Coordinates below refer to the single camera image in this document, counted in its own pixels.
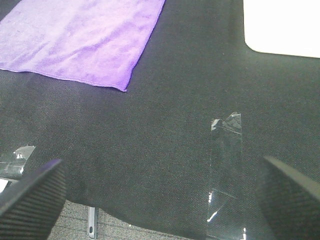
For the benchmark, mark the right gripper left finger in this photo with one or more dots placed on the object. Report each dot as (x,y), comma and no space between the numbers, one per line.
(30,208)

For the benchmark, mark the clear tape strip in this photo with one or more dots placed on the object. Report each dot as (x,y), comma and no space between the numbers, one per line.
(225,215)
(12,163)

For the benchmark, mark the purple microfiber towel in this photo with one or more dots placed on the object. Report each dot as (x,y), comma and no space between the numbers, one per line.
(95,42)

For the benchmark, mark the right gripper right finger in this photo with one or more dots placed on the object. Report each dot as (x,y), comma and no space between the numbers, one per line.
(289,200)

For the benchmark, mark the black table cloth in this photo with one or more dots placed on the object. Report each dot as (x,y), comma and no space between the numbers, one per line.
(143,156)

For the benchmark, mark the clear tape strip left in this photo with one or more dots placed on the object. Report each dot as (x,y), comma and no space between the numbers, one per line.
(12,163)

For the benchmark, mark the silver table leg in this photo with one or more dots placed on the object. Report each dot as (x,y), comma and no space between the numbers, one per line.
(92,223)

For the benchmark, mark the white box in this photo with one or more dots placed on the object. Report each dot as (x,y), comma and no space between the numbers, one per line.
(283,27)

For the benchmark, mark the clear tape strip right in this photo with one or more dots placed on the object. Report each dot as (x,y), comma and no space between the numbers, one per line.
(225,215)

